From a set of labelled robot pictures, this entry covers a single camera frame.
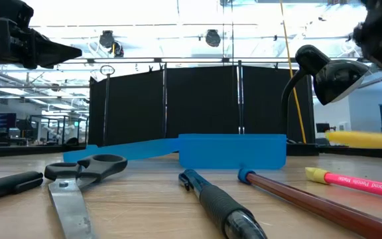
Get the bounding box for small dark monitor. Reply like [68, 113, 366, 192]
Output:
[315, 122, 332, 134]

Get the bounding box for ring-topped thin stand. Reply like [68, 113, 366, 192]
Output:
[99, 64, 116, 146]

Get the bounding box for black round ceiling fixture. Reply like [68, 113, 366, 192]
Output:
[98, 29, 125, 58]
[205, 29, 222, 48]

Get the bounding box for pink colored pencil yellow end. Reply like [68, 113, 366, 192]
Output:
[304, 167, 382, 201]

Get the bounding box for yellow cable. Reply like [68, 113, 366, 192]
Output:
[279, 0, 308, 144]

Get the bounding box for yellow highlighter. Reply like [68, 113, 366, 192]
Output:
[325, 130, 382, 151]

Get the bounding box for brown pencil with blue eraser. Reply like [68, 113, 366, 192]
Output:
[237, 167, 382, 239]

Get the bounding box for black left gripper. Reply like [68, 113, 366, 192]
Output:
[0, 0, 83, 70]

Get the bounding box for black-handled steel scissors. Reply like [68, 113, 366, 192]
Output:
[44, 153, 128, 239]

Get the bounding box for blue translucent plastic supply box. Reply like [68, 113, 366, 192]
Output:
[63, 133, 287, 170]

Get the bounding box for black desk lamp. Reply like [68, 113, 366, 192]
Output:
[281, 44, 371, 156]

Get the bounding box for black overhead crossbar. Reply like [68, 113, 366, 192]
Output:
[0, 56, 382, 64]

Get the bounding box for dark computer monitor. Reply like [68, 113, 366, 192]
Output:
[0, 112, 17, 130]

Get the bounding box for black grip ballpoint pen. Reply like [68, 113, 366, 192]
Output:
[178, 168, 268, 239]

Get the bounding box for black partition screen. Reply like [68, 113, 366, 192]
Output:
[88, 65, 315, 147]

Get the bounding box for black marker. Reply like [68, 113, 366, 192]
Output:
[0, 171, 44, 206]

